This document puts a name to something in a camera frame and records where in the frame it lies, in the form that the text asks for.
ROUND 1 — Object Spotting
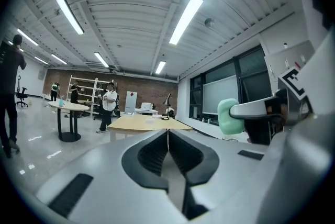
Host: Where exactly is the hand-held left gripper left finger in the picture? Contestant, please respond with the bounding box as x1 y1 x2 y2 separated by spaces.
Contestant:
35 129 189 224

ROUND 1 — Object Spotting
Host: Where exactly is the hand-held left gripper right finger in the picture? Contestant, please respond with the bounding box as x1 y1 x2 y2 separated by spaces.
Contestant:
168 129 268 224

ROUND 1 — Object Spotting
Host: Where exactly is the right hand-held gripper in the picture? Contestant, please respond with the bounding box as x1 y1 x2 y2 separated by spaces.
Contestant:
229 31 335 224

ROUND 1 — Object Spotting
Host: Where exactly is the pale green bar of soap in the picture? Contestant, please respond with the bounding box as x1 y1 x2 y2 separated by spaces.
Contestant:
217 98 245 136

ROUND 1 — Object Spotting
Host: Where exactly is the black framed window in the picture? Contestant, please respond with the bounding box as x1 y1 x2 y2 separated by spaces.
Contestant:
189 44 273 130

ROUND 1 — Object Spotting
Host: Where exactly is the large wooden table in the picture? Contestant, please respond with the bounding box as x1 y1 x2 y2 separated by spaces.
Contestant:
107 114 193 142

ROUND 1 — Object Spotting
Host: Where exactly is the black desk lamp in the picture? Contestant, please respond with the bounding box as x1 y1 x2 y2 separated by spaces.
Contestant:
161 93 172 121

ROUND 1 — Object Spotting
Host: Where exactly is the low white table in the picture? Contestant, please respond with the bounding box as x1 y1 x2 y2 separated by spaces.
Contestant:
134 108 159 116

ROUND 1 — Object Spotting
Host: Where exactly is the round wooden table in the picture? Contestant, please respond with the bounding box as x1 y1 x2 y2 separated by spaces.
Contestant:
48 100 91 143

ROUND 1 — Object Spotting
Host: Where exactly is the white standing board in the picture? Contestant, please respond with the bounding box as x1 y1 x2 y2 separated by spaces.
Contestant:
125 91 138 114

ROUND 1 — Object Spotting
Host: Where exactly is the white metal shelf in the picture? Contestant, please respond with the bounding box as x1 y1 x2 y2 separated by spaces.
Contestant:
66 74 115 115

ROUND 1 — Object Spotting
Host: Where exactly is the black office chair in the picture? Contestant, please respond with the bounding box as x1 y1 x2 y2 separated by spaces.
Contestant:
15 86 29 108

